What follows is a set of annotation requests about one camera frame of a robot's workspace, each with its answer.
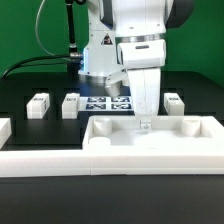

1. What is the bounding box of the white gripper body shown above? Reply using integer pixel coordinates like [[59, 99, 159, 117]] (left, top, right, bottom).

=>
[[117, 39, 166, 116]]

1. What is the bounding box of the white desk top panel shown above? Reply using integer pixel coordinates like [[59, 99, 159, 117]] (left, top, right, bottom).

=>
[[82, 116, 224, 175]]

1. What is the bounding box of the fiducial marker sheet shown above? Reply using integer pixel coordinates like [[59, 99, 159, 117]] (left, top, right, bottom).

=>
[[79, 96, 132, 111]]

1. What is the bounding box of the white block at left edge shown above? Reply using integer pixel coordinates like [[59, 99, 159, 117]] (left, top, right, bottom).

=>
[[0, 118, 12, 149]]

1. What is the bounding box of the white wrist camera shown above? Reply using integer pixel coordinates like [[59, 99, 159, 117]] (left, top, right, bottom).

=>
[[105, 70, 129, 98]]

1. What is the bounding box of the grey thin cable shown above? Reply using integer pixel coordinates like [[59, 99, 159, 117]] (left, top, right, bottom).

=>
[[34, 0, 73, 58]]

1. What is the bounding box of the black cable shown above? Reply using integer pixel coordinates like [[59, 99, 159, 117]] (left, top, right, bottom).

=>
[[0, 53, 84, 81]]

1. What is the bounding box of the white L-shaped fixture wall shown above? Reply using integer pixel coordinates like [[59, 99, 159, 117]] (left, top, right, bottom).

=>
[[0, 150, 91, 178]]

